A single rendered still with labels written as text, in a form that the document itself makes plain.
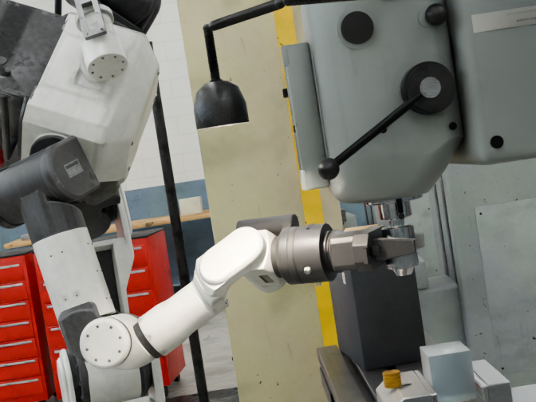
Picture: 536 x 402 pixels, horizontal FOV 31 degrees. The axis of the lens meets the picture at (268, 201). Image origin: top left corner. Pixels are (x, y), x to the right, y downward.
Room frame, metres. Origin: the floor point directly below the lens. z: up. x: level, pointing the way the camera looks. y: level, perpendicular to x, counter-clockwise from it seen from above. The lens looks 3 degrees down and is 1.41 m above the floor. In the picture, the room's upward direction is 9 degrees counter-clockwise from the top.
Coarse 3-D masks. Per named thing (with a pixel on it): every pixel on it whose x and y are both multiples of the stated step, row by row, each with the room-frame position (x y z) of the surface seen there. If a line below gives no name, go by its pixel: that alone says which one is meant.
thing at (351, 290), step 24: (384, 264) 1.74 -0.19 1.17; (336, 288) 1.88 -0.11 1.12; (360, 288) 1.73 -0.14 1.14; (384, 288) 1.74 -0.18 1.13; (408, 288) 1.74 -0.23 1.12; (336, 312) 1.92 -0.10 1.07; (360, 312) 1.73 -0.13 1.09; (384, 312) 1.74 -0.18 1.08; (408, 312) 1.74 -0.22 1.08; (360, 336) 1.73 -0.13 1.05; (384, 336) 1.74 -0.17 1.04; (408, 336) 1.74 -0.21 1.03; (360, 360) 1.76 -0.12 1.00; (384, 360) 1.74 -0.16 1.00; (408, 360) 1.74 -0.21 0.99
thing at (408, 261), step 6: (390, 234) 1.40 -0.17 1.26; (396, 234) 1.40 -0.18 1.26; (402, 234) 1.40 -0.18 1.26; (408, 234) 1.40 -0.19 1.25; (414, 234) 1.41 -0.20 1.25; (390, 258) 1.40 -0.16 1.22; (396, 258) 1.40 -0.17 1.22; (402, 258) 1.40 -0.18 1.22; (408, 258) 1.40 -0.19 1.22; (414, 258) 1.40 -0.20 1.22; (390, 264) 1.41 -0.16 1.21; (396, 264) 1.40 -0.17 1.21; (402, 264) 1.40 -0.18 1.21; (408, 264) 1.40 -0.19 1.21; (414, 264) 1.40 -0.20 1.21
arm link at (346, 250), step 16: (320, 224) 1.46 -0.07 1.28; (304, 240) 1.44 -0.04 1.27; (320, 240) 1.43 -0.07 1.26; (336, 240) 1.41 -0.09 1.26; (352, 240) 1.40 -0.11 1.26; (368, 240) 1.39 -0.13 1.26; (304, 256) 1.43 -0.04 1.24; (320, 256) 1.42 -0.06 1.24; (336, 256) 1.41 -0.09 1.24; (352, 256) 1.40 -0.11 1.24; (368, 256) 1.38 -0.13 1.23; (304, 272) 1.44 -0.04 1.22; (320, 272) 1.43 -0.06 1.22; (336, 272) 1.48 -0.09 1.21
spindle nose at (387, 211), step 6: (384, 204) 1.40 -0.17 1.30; (390, 204) 1.40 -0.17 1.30; (408, 204) 1.40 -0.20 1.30; (378, 210) 1.42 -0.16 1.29; (384, 210) 1.40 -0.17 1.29; (390, 210) 1.40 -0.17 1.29; (396, 210) 1.39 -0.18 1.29; (408, 210) 1.40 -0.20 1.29; (384, 216) 1.40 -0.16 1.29; (390, 216) 1.40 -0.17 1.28; (396, 216) 1.40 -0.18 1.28
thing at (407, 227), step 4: (404, 224) 1.42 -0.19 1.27; (408, 224) 1.41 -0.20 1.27; (412, 224) 1.41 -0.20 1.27; (384, 228) 1.41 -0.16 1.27; (388, 228) 1.40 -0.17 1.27; (392, 228) 1.40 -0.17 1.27; (396, 228) 1.40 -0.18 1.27; (400, 228) 1.40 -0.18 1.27; (404, 228) 1.40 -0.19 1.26; (408, 228) 1.40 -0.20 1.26; (412, 228) 1.41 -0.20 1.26; (384, 232) 1.41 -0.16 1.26; (388, 232) 1.40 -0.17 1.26; (392, 232) 1.40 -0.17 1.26; (396, 232) 1.40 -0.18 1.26; (400, 232) 1.40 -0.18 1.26; (404, 232) 1.40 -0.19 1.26
